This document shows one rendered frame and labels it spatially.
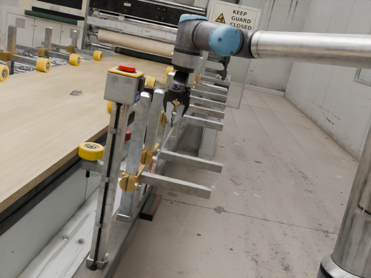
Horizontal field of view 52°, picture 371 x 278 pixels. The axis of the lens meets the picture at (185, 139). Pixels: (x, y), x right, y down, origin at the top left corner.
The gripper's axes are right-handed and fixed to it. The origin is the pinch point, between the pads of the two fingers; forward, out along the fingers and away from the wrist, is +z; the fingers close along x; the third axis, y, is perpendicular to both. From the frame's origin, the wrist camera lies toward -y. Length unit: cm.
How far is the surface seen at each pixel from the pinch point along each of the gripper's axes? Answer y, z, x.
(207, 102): 86, 6, -8
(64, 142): -12.9, 10.8, 32.3
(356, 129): 446, 65, -219
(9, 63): 95, 11, 116
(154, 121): 7.2, 2.4, 7.2
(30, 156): -30.1, 10.8, 34.9
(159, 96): 7.2, -7.1, 7.1
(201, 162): 11.5, 15.4, -13.0
